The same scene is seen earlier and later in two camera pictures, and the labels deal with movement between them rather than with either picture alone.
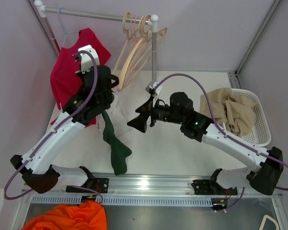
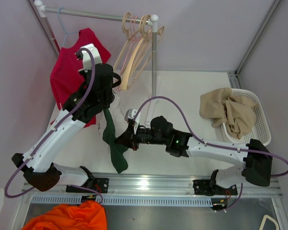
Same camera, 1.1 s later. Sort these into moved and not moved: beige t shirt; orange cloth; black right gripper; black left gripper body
Moved: black right gripper
Not moved: beige t shirt; orange cloth; black left gripper body
